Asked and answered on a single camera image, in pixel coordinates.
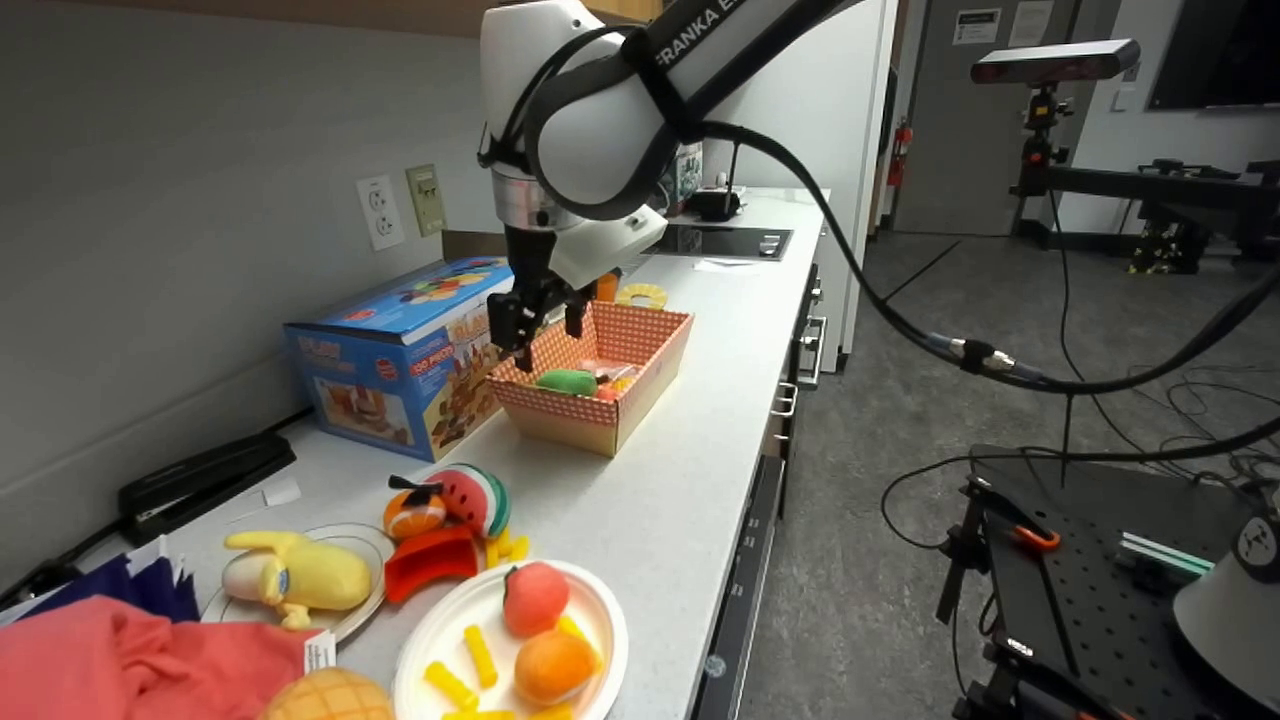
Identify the red fire extinguisher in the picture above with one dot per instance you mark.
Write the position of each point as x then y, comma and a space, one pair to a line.
904, 159

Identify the teal bar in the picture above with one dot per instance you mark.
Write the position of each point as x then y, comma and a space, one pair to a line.
1170, 553

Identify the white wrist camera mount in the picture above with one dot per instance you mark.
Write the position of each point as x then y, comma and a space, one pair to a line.
615, 244

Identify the red peach plush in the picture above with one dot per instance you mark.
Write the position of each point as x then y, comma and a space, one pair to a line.
539, 602

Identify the pink red cloth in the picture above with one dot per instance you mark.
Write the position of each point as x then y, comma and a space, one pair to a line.
134, 666

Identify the white refrigerator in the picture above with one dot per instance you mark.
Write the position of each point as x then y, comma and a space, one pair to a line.
852, 144

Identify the white paper plate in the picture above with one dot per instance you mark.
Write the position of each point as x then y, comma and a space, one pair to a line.
441, 640

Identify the black pot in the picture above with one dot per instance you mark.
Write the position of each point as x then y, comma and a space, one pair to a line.
716, 205

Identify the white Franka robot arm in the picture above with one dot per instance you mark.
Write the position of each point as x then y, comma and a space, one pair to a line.
586, 120

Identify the black dishwasher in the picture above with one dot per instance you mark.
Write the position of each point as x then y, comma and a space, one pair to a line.
747, 586

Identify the red toy fries holder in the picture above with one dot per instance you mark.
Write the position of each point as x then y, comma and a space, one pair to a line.
426, 564

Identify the small white block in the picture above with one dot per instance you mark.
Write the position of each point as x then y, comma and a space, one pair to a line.
283, 494

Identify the black induction cooktop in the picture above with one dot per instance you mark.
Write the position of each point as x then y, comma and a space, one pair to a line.
725, 243

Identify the black monitor screen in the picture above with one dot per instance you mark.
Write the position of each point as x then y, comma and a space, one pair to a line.
1220, 55

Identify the yellow toy fries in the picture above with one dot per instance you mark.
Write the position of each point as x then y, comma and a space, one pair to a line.
505, 551
452, 685

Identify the black stereo camera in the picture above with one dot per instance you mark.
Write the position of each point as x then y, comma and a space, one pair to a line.
1052, 61

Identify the orange fruit plush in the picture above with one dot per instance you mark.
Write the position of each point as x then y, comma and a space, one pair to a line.
555, 666

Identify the blue toy food box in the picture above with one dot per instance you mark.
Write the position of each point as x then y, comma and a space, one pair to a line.
384, 363

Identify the orange checkered basket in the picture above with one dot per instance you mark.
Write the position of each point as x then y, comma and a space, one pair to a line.
603, 422

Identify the orange plastic cup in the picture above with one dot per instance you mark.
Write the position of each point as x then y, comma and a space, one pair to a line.
609, 287

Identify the orange round bumpy plush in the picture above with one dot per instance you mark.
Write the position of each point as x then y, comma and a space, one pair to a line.
330, 697

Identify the orange black toy bird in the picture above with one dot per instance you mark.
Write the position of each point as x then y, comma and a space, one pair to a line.
408, 512

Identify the dark blue cloth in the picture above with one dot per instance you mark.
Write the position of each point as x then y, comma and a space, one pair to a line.
112, 590

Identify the beige wall switch plate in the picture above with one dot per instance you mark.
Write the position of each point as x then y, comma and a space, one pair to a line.
426, 201

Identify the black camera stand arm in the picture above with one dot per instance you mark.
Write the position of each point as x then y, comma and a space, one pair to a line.
1133, 185

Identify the white round base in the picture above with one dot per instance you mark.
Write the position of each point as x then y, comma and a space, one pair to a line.
1235, 640

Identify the grey door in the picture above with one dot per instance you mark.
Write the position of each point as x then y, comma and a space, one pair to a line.
972, 132

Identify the black perforated table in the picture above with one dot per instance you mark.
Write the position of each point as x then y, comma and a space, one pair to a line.
1104, 602

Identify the black orange clamp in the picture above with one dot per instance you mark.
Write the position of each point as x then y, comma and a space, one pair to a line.
1025, 533

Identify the green plush toy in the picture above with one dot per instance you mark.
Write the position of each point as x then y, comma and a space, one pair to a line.
571, 380

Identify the grey small plate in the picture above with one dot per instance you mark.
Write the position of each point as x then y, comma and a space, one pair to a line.
378, 561

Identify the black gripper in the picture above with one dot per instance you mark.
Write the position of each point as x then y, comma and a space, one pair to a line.
532, 287

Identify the white wall outlet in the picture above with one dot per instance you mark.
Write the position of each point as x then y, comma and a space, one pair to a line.
382, 214

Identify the black stapler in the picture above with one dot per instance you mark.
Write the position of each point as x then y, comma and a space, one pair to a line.
203, 482

